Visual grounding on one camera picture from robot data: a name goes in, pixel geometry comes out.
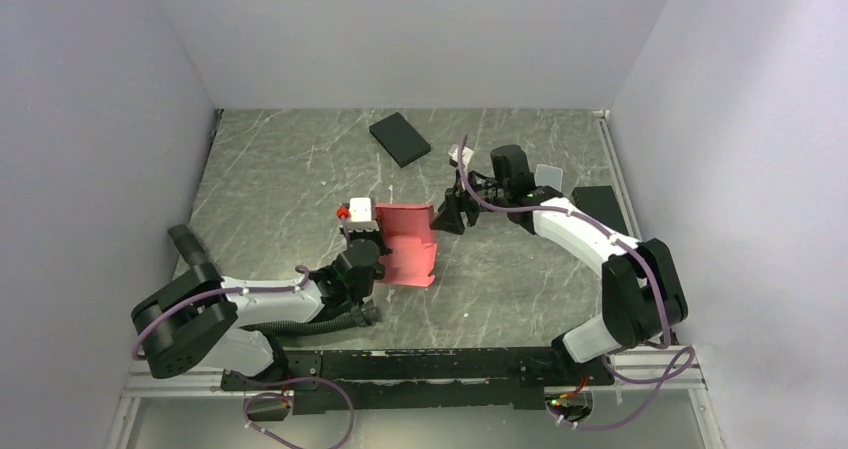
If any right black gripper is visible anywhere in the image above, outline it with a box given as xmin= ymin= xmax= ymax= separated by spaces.
xmin=429 ymin=171 xmax=509 ymax=236

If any red paper box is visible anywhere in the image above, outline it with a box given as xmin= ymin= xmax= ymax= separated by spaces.
xmin=376 ymin=203 xmax=438 ymax=288

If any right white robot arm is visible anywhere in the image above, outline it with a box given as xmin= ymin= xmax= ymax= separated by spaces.
xmin=431 ymin=144 xmax=689 ymax=384

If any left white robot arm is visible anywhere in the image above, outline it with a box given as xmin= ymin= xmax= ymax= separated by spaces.
xmin=131 ymin=214 xmax=390 ymax=389

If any black flat box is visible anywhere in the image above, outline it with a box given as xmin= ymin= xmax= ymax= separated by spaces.
xmin=369 ymin=112 xmax=432 ymax=168

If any clear plastic case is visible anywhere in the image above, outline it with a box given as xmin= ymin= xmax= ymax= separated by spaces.
xmin=534 ymin=164 xmax=564 ymax=191

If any black ridged tray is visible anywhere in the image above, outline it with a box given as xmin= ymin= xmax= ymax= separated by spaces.
xmin=571 ymin=185 xmax=630 ymax=236

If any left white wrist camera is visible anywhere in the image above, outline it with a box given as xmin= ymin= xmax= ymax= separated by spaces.
xmin=336 ymin=197 xmax=377 ymax=230

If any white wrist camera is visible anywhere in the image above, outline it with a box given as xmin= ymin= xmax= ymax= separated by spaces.
xmin=336 ymin=197 xmax=377 ymax=230
xmin=448 ymin=144 xmax=474 ymax=172

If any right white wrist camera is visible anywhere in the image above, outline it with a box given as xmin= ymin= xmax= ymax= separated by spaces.
xmin=448 ymin=144 xmax=474 ymax=172

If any black corrugated hose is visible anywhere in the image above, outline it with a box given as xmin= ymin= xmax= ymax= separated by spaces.
xmin=166 ymin=223 xmax=383 ymax=339

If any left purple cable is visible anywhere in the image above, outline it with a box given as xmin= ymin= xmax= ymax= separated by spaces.
xmin=131 ymin=217 xmax=356 ymax=449

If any purple cable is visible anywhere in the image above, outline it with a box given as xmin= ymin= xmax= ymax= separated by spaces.
xmin=455 ymin=134 xmax=696 ymax=433
xmin=131 ymin=217 xmax=356 ymax=449

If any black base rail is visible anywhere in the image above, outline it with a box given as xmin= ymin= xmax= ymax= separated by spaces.
xmin=220 ymin=347 xmax=613 ymax=415

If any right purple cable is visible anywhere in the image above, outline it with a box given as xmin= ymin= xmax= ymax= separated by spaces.
xmin=455 ymin=134 xmax=696 ymax=433

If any aluminium frame rail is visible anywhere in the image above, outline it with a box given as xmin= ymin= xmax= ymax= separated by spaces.
xmin=106 ymin=346 xmax=725 ymax=448

